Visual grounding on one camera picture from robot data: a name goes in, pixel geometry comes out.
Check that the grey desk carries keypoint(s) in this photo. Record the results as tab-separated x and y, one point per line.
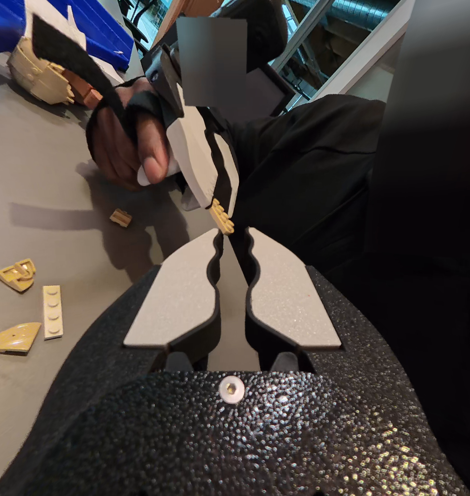
45	174

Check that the tan and brown brick model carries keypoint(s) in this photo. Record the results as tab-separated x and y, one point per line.
41	81

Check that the tan half-round brick plate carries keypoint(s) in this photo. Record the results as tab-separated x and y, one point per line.
223	219

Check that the large silver air duct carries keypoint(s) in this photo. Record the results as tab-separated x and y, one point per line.
355	15

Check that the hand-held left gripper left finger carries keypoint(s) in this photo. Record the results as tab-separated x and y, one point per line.
176	302

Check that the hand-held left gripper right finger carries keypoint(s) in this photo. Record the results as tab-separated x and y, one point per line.
293	306

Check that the person's right forearm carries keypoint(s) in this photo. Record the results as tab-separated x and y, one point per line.
296	147

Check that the tan wedge plate with clip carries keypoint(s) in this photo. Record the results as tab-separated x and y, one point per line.
17	274

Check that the black office chair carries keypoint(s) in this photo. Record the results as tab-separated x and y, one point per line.
138	19

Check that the person's right hand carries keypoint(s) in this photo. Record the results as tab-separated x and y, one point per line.
111	155

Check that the dark tan bracket brick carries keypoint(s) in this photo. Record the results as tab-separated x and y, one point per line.
120	217

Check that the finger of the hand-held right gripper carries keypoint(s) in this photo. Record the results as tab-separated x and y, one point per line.
192	155
230	174

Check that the blue plastic bin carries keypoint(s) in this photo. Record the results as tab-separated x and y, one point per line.
103	27

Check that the tan quarter-round tile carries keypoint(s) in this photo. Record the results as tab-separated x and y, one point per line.
12	338

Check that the long white brick plate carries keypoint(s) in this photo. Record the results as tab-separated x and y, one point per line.
52	312

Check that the person's black jacket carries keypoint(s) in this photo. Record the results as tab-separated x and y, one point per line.
413	271

